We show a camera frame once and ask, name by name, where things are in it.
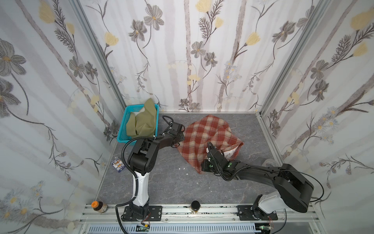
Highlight red plaid wool skirt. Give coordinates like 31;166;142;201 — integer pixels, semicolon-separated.
177;115;243;174

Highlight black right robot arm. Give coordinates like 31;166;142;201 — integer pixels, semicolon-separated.
201;142;314;220

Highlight olive green skirt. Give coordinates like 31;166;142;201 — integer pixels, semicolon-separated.
126;98;157;138

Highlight teal plastic basket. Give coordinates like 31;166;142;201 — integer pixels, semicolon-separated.
117;104;159;143

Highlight black knob jar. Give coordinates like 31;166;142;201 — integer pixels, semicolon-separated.
190;200;201;214

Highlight clear tape roll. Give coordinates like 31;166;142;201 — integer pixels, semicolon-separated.
262;159;281;167

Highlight orange capped bottle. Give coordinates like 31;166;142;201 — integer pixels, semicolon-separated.
91;200;108;213

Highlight aluminium front rail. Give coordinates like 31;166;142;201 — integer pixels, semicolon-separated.
76;204;326;234

